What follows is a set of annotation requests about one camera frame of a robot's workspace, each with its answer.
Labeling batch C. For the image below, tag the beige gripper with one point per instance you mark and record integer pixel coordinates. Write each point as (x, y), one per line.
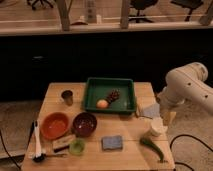
(168, 118)

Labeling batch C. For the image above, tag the blue sponge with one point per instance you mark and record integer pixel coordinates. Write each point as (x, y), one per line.
(112, 142)

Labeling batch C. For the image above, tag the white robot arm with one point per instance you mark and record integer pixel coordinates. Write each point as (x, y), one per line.
(186, 82)

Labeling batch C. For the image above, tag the white paper cup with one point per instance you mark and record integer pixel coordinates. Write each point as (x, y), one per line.
(156, 127)

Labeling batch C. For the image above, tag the small green cup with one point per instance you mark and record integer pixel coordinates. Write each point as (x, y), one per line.
(77, 146)

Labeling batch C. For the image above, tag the grey cloth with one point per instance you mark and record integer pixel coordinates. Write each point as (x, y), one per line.
(151, 111)

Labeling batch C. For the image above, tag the green chili pepper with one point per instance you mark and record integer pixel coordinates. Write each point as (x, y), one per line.
(150, 144)

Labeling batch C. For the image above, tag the dark grape bunch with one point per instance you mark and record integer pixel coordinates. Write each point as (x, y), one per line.
(113, 96)

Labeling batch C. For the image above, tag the orange fruit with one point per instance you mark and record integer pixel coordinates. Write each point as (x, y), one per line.
(102, 104)

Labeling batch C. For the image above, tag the green plastic tray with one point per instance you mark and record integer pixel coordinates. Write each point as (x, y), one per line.
(99, 88)

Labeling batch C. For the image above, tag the dark red bowl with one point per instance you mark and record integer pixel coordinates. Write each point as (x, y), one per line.
(84, 124)

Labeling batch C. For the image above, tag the wooden block brush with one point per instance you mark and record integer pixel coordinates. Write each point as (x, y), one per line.
(62, 143)

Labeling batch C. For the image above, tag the office chair right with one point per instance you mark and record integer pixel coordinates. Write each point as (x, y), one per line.
(190, 4)

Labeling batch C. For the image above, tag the office chair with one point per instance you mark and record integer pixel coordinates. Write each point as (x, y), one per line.
(190, 4)
(43, 3)
(141, 5)

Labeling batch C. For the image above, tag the orange bowl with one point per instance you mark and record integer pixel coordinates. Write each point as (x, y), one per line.
(55, 125)

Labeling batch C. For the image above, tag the office chair centre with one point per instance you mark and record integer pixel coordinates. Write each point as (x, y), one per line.
(141, 5)

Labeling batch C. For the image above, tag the office chair left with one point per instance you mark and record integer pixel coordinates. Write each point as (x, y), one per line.
(43, 3)

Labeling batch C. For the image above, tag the white handled brush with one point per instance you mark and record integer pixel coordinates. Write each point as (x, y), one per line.
(38, 148)

